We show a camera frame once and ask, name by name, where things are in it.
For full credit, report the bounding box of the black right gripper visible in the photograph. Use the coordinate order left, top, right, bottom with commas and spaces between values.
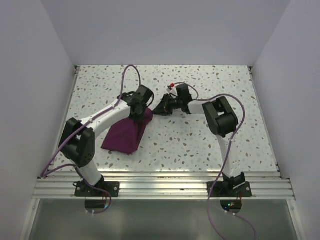
153, 93, 183, 116

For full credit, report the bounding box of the purple cloth mat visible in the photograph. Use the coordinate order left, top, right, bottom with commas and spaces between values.
101, 108, 154, 155

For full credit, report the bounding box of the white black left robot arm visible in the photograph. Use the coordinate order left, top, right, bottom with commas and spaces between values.
57, 85, 154, 197

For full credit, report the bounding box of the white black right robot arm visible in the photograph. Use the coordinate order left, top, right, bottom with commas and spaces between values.
153, 83, 246, 197

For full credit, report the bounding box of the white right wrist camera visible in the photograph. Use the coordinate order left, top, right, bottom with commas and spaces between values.
167, 83, 178, 98

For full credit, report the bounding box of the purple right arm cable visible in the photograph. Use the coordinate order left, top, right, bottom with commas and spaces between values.
172, 81, 258, 240

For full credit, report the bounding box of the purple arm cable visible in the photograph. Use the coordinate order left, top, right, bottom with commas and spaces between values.
172, 81, 258, 240
39, 64, 142, 216

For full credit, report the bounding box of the aluminium frame rail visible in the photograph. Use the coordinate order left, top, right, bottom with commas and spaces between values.
32, 171, 295, 200

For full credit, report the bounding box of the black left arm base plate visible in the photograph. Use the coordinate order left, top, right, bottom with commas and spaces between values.
73, 181, 120, 198

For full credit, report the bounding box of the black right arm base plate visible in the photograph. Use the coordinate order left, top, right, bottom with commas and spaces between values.
206, 181, 253, 198

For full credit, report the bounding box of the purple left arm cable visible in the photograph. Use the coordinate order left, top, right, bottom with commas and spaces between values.
39, 64, 142, 216

